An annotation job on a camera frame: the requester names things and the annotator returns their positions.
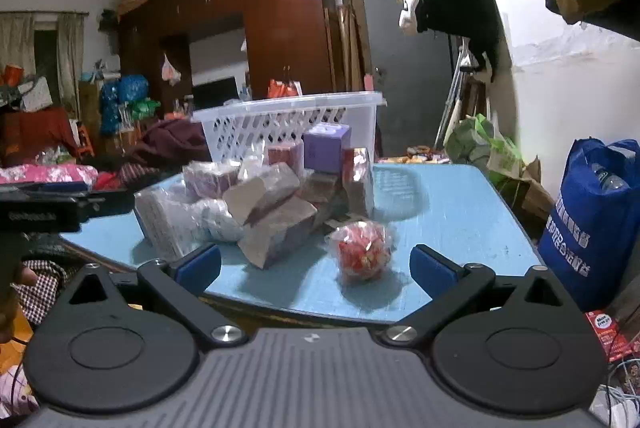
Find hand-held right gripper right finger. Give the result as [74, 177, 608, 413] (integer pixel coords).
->
[377, 244, 571, 351]

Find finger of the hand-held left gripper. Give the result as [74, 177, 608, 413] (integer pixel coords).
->
[77, 189, 136, 221]

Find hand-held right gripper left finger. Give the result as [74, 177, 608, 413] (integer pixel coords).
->
[65, 243, 249, 350]

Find brown block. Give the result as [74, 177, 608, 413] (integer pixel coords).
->
[222, 162, 302, 227]
[237, 197, 319, 270]
[299, 171, 347, 220]

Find white plastic basket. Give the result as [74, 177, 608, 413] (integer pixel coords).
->
[191, 91, 387, 165]

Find person's left hand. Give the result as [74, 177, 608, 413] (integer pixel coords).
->
[0, 259, 39, 344]

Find pink floral blanket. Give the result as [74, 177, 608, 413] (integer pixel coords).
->
[0, 163, 99, 187]

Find crumpled white plastic bag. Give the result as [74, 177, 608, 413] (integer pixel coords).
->
[194, 198, 247, 243]

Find clear bag of white packets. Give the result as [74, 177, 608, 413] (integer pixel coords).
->
[134, 187, 202, 260]

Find red ball in clear bag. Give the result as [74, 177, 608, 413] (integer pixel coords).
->
[327, 219, 397, 285]

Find checkered cloth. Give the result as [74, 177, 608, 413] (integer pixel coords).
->
[12, 258, 85, 325]

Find purple pack in clear wrap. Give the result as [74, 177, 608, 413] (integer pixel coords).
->
[182, 161, 242, 202]

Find maroon cloth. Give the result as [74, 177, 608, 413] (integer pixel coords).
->
[129, 118, 212, 170]

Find blue plastic bags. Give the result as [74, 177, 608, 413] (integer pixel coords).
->
[99, 74, 152, 137]

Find brown paper bag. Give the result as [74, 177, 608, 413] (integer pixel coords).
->
[517, 157, 557, 221]

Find green shopping bag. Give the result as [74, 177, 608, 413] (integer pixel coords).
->
[444, 113, 524, 185]

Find small red box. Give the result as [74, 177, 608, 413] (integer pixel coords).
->
[267, 141, 305, 175]

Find hanging white plastic bag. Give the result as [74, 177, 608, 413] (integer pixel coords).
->
[160, 53, 182, 86]

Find beige curtain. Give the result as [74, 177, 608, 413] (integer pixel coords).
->
[0, 11, 87, 120]

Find black monitor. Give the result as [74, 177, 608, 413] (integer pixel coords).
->
[192, 77, 241, 110]

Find purple box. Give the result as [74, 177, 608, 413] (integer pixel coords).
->
[303, 124, 352, 174]

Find blue tote bag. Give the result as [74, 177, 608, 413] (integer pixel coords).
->
[537, 138, 640, 315]

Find metal crutches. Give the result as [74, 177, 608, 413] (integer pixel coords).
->
[434, 39, 475, 150]

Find red carton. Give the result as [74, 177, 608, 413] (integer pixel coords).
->
[584, 310, 629, 363]

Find orange hanging bag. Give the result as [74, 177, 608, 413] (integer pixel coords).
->
[267, 78, 304, 100]

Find grey door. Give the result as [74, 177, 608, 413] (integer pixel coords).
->
[357, 0, 470, 150]

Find brown wooden wardrobe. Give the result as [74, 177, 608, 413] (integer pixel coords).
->
[117, 0, 347, 144]

